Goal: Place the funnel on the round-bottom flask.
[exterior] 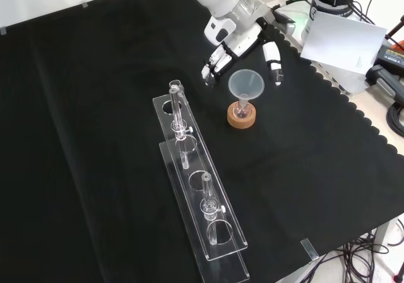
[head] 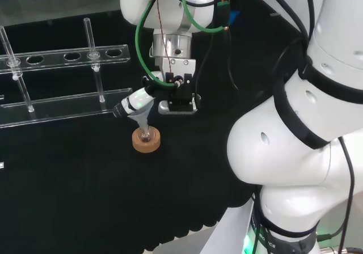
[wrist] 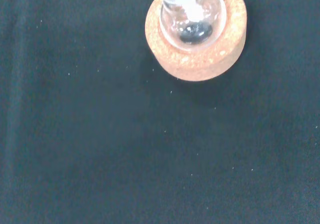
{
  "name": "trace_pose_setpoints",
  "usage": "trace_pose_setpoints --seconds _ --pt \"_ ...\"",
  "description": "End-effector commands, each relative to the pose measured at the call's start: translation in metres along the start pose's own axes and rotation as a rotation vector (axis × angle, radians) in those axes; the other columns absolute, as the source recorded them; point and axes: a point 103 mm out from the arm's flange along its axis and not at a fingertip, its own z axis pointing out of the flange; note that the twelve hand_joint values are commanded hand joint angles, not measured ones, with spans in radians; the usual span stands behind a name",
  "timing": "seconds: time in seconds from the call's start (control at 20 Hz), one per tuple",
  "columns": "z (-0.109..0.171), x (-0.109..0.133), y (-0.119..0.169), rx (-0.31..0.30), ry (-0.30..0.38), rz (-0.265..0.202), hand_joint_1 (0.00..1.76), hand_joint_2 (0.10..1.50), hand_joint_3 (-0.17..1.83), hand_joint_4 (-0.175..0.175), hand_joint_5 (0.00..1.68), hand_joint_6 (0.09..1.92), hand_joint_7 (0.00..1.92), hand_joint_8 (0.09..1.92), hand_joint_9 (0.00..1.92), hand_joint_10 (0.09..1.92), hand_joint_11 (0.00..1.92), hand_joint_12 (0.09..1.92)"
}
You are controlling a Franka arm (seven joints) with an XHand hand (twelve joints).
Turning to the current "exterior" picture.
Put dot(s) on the black cloth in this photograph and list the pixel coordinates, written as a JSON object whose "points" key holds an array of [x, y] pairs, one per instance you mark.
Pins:
{"points": [[94, 137]]}

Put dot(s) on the grey table leg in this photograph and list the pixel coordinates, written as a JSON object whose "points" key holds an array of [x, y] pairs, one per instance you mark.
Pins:
{"points": [[386, 232]]}

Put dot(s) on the clear plastic funnel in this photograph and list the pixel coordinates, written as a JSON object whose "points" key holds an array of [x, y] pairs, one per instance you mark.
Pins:
{"points": [[246, 82]]}

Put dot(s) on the clear acrylic funnel stand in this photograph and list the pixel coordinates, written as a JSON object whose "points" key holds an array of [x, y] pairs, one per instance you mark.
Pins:
{"points": [[202, 175]]}

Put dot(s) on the black tripod with red knob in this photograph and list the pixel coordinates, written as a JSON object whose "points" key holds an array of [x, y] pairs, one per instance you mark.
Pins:
{"points": [[394, 32]]}

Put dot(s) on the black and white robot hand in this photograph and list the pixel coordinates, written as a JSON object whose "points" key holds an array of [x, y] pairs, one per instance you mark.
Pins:
{"points": [[243, 41]]}

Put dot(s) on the round-bottom glass flask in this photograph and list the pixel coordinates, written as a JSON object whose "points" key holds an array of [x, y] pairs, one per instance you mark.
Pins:
{"points": [[242, 112]]}

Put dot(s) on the pale board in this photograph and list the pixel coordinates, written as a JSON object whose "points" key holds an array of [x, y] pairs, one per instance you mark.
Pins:
{"points": [[344, 43]]}

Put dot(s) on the black and orange power box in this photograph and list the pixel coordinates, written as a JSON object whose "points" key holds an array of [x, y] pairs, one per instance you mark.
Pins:
{"points": [[391, 57]]}

